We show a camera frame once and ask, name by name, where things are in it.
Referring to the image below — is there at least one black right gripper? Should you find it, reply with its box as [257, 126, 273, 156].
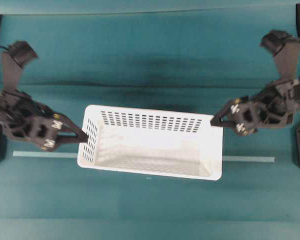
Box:
[210, 79, 295, 137]

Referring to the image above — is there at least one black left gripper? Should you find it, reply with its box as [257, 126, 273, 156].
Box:
[0, 99, 88, 152]

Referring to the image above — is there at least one white perforated plastic basket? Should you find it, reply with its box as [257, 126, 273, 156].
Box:
[77, 105, 223, 181]

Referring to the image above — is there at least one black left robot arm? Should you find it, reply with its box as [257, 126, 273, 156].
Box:
[0, 90, 89, 152]

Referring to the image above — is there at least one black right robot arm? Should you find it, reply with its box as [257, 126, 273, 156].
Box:
[210, 77, 300, 136]

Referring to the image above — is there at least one long grey tape strip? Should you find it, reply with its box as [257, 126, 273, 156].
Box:
[12, 151, 275, 163]

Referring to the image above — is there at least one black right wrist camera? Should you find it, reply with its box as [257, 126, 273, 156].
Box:
[260, 30, 300, 80]

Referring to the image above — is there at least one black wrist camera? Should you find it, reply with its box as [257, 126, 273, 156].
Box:
[1, 40, 38, 93]
[260, 30, 300, 80]

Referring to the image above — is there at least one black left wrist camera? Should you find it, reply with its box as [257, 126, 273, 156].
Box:
[1, 40, 38, 93]

